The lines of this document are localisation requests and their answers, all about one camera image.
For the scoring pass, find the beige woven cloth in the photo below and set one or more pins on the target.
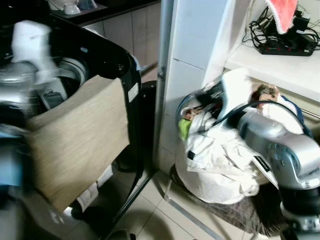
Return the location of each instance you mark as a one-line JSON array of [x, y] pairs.
[[80, 145]]

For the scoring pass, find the blue garment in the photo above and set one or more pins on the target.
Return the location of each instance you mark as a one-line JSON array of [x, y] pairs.
[[298, 112]]

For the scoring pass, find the black power strip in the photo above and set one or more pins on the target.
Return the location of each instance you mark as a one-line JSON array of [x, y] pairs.
[[287, 48]]

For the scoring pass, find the black plug adapter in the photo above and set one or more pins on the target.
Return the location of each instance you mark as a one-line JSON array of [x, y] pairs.
[[301, 21]]

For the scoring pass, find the brown printed garment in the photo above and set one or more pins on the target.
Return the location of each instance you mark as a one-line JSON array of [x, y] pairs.
[[267, 92]]

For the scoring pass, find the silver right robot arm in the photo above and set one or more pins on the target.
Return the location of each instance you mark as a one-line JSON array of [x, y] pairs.
[[282, 147]]

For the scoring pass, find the green small garment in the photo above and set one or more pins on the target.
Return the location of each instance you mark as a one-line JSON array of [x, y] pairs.
[[184, 130]]

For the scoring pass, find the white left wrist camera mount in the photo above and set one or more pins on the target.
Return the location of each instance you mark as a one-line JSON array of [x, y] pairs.
[[31, 44]]

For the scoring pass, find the white shelf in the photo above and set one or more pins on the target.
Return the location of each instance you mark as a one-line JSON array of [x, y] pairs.
[[280, 70]]

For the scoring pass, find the grey metal door frame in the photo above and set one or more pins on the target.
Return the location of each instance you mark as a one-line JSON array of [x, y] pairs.
[[164, 60]]

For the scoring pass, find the pink hanging cloth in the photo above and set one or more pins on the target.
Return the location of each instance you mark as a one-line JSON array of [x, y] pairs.
[[282, 14]]

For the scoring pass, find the dark countertop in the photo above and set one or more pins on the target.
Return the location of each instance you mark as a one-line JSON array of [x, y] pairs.
[[120, 10]]

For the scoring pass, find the black top-loading washing machine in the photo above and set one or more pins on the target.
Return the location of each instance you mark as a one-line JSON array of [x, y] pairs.
[[107, 55]]

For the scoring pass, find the white cloth strip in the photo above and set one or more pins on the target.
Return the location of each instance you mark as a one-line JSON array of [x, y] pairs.
[[92, 192]]

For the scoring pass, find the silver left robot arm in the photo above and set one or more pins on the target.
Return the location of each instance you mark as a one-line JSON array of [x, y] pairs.
[[14, 86]]

